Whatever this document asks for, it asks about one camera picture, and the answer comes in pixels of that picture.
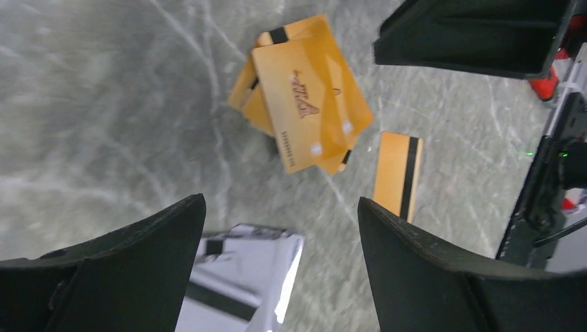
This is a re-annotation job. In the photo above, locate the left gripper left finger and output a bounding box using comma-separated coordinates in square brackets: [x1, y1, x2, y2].
[1, 194, 206, 331]

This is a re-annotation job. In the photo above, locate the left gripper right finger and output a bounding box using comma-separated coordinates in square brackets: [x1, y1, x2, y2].
[357, 197, 586, 331]

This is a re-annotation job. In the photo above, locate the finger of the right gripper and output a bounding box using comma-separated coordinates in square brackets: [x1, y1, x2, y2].
[373, 0, 576, 80]

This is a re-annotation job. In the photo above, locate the gold card with stripe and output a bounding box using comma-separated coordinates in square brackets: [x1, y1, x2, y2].
[372, 131, 423, 223]

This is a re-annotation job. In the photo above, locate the gold card stack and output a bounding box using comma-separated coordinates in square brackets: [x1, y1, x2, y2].
[228, 14, 373, 174]

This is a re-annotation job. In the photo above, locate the red handled tool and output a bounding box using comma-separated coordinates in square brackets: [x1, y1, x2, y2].
[528, 48, 573, 108]

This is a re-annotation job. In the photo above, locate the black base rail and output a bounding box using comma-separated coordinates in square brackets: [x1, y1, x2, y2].
[496, 92, 586, 270]

